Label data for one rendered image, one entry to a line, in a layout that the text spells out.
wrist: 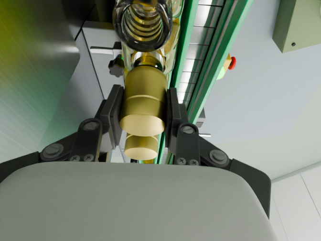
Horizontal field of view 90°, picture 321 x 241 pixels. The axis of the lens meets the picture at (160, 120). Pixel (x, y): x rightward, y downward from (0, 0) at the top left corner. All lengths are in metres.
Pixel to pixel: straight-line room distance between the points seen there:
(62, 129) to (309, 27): 0.59
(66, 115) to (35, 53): 0.15
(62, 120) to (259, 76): 0.64
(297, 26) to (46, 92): 0.53
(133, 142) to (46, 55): 0.15
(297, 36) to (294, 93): 0.36
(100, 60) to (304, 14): 0.48
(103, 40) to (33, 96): 0.24
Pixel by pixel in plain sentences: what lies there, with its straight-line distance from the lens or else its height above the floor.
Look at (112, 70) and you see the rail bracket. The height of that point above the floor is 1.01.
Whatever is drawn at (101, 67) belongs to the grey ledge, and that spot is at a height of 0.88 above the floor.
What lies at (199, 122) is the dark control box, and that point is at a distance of 0.72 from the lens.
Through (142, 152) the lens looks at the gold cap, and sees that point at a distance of 0.16.
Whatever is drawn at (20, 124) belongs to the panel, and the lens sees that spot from 0.21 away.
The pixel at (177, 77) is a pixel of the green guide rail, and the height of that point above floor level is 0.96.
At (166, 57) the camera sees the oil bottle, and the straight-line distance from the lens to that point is 0.16.
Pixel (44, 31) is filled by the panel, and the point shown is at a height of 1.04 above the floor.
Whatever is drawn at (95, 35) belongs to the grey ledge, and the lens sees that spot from 0.42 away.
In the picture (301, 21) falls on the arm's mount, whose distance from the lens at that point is 0.54.
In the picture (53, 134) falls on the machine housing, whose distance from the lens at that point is 0.31.
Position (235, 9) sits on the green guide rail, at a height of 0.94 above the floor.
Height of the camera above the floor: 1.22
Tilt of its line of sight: 34 degrees down
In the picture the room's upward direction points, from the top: 179 degrees counter-clockwise
